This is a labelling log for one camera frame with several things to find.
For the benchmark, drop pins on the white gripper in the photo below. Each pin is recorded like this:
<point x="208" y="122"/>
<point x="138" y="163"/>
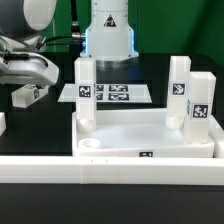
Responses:
<point x="27" y="68"/>

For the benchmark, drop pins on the white desk tabletop tray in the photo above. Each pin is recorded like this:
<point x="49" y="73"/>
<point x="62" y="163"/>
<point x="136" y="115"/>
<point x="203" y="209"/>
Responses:
<point x="135" y="133"/>

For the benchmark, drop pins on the white fence left bar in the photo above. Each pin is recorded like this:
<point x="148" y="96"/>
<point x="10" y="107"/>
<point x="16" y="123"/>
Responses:
<point x="2" y="123"/>

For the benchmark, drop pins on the white fence bar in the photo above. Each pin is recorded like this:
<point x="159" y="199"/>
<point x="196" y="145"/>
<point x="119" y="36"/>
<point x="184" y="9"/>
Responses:
<point x="217" y="135"/>
<point x="101" y="170"/>
<point x="2" y="123"/>

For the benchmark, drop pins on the white fiducial marker sheet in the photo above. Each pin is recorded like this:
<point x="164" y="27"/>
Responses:
<point x="117" y="93"/>

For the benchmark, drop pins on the white fence front bar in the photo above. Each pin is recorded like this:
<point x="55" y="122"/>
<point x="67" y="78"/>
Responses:
<point x="101" y="170"/>

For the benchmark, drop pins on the white fence right bar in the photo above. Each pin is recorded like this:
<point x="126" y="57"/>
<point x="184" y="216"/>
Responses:
<point x="217" y="135"/>

